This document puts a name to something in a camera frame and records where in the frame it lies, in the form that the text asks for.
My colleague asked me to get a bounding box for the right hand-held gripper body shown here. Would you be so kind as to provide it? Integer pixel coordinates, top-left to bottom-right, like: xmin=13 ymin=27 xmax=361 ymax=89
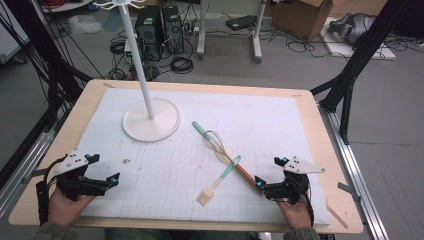
xmin=263 ymin=155 xmax=327 ymax=206

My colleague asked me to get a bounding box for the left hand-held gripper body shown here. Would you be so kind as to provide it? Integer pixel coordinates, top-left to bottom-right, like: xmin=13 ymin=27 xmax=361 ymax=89
xmin=54 ymin=149 xmax=113 ymax=202

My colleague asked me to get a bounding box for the wire whisk with brown handle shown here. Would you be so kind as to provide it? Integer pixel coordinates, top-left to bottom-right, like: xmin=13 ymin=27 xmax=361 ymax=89
xmin=202 ymin=130 xmax=265 ymax=196

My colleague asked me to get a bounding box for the cream pastry brush green handle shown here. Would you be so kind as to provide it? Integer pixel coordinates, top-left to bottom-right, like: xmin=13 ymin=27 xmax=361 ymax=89
xmin=196 ymin=155 xmax=242 ymax=207

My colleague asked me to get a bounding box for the white utensil stand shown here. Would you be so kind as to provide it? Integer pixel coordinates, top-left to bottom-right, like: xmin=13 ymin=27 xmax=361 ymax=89
xmin=92 ymin=0 xmax=182 ymax=143

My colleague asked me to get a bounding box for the cream spatula with green handle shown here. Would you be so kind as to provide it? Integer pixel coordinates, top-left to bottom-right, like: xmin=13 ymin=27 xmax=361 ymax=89
xmin=191 ymin=120 xmax=236 ymax=165

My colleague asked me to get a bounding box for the person's left hand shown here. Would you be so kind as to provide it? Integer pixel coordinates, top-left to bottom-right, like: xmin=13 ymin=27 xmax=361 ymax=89
xmin=48 ymin=188 xmax=96 ymax=228

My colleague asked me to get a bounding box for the person's right hand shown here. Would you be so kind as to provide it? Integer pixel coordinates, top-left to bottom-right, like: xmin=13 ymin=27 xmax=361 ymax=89
xmin=275 ymin=198 xmax=314 ymax=229

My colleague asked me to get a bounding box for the thin wooden stick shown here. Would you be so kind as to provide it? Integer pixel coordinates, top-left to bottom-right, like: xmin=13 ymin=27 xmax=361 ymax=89
xmin=325 ymin=203 xmax=349 ymax=230

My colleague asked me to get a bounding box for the white grid mat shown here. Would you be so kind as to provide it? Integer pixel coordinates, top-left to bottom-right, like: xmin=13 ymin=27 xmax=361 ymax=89
xmin=74 ymin=87 xmax=333 ymax=226

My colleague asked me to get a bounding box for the clear plastic sheet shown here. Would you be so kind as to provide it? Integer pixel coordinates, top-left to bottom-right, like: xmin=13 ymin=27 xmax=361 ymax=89
xmin=68 ymin=14 xmax=104 ymax=36

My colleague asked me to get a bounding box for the black computer tower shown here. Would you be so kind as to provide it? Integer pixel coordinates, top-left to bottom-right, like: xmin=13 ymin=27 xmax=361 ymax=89
xmin=161 ymin=5 xmax=185 ymax=55
xmin=134 ymin=6 xmax=163 ymax=63

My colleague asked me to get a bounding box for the white floor board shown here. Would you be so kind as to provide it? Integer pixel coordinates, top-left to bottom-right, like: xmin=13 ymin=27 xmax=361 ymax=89
xmin=321 ymin=16 xmax=398 ymax=61

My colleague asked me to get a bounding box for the white cabinet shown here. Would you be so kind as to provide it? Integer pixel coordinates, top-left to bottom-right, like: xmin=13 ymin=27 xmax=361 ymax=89
xmin=0 ymin=6 xmax=29 ymax=64

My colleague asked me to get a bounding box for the brown cardboard box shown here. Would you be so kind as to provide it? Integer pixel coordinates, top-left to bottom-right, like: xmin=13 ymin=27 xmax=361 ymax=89
xmin=270 ymin=0 xmax=334 ymax=43

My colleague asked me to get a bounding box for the flat black box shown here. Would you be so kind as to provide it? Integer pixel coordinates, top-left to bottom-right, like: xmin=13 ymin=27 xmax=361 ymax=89
xmin=225 ymin=14 xmax=258 ymax=32

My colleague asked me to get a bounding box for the grey rounded device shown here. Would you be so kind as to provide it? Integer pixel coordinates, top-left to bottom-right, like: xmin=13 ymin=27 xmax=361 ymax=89
xmin=328 ymin=12 xmax=376 ymax=46

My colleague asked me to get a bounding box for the round white table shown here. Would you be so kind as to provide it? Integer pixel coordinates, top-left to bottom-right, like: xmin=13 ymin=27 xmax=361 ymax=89
xmin=41 ymin=0 xmax=94 ymax=14

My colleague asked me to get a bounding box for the right hand-held gripper black cable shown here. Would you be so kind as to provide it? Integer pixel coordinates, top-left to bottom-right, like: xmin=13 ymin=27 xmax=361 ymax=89
xmin=301 ymin=186 xmax=316 ymax=228

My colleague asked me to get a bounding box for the hand-held gripper black cable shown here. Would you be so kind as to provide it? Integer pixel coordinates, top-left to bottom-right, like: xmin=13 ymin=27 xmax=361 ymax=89
xmin=301 ymin=186 xmax=316 ymax=228
xmin=35 ymin=154 xmax=68 ymax=226

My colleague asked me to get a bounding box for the left hand-held gripper black cable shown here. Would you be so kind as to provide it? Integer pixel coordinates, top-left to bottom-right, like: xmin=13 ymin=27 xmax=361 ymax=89
xmin=35 ymin=154 xmax=68 ymax=226

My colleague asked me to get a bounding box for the grey metal bracket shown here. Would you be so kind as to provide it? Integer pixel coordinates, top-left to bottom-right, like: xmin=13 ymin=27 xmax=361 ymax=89
xmin=337 ymin=181 xmax=363 ymax=203
xmin=21 ymin=168 xmax=48 ymax=184

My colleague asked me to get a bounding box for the aluminium rail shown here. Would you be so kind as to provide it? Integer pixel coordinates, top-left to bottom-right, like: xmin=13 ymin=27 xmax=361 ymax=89
xmin=0 ymin=113 xmax=68 ymax=218
xmin=318 ymin=103 xmax=391 ymax=240

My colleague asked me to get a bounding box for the coiled black cable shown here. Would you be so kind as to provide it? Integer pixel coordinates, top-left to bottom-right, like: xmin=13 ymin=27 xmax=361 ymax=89
xmin=109 ymin=41 xmax=127 ymax=56
xmin=170 ymin=56 xmax=195 ymax=75
xmin=107 ymin=68 xmax=128 ymax=81

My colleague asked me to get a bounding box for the black metal frame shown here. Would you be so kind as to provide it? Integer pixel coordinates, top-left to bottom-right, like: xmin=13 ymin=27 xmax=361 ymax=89
xmin=0 ymin=0 xmax=93 ymax=183
xmin=309 ymin=0 xmax=424 ymax=146

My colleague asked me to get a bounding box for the white metal stand frame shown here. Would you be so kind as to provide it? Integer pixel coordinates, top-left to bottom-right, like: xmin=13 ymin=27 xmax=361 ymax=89
xmin=195 ymin=0 xmax=268 ymax=64

